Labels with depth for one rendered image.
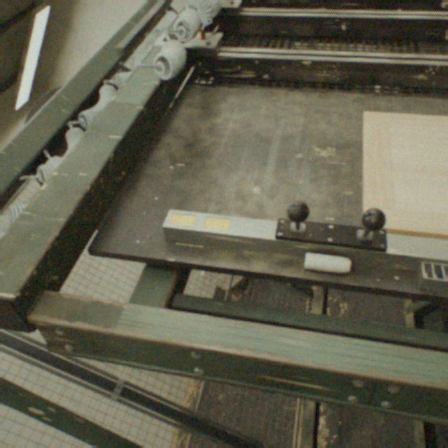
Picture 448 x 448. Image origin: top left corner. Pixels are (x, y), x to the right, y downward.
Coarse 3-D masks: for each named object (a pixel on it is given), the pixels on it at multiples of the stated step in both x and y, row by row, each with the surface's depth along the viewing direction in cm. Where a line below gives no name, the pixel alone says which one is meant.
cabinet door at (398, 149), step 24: (384, 120) 113; (408, 120) 113; (432, 120) 112; (384, 144) 106; (408, 144) 106; (432, 144) 105; (384, 168) 99; (408, 168) 99; (432, 168) 99; (384, 192) 94; (408, 192) 94; (432, 192) 93; (408, 216) 88; (432, 216) 88
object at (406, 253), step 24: (168, 216) 89; (216, 216) 88; (168, 240) 90; (192, 240) 88; (216, 240) 86; (240, 240) 85; (264, 240) 83; (408, 240) 81; (432, 240) 80; (360, 264) 82; (384, 264) 81; (408, 264) 80
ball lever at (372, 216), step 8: (376, 208) 70; (368, 216) 69; (376, 216) 69; (384, 216) 69; (368, 224) 70; (376, 224) 69; (384, 224) 70; (360, 232) 80; (368, 232) 76; (368, 240) 80
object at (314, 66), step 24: (192, 0) 127; (192, 48) 135; (216, 48) 133; (240, 48) 137; (216, 72) 138; (240, 72) 136; (264, 72) 135; (288, 72) 133; (312, 72) 131; (336, 72) 130; (360, 72) 128; (384, 72) 127; (408, 72) 125; (432, 72) 124
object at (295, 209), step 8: (288, 208) 72; (296, 208) 71; (304, 208) 71; (288, 216) 73; (296, 216) 71; (304, 216) 72; (296, 224) 79; (304, 224) 82; (296, 232) 82; (304, 232) 82
